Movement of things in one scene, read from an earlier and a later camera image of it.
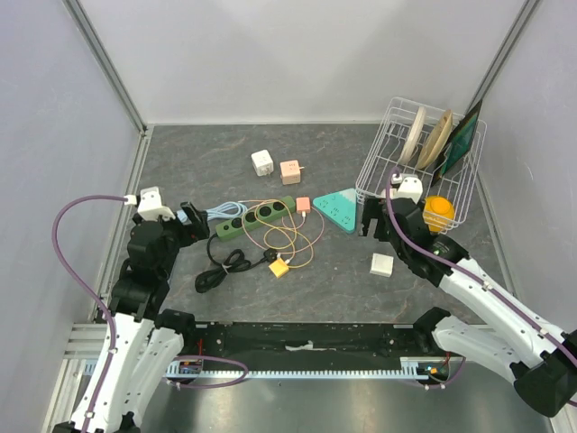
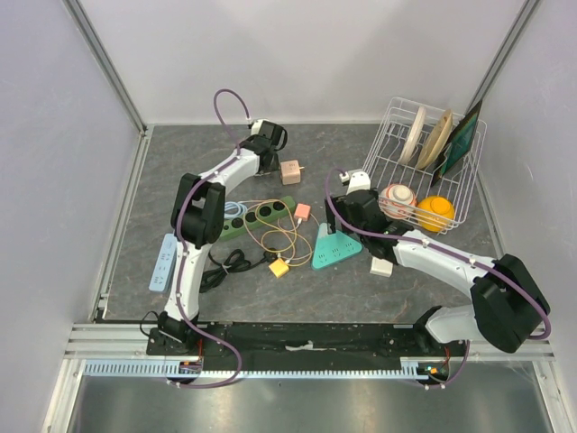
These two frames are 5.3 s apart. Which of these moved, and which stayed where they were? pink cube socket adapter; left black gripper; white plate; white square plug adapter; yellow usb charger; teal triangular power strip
Moved: teal triangular power strip; left black gripper
Stayed: white plate; yellow usb charger; white square plug adapter; pink cube socket adapter
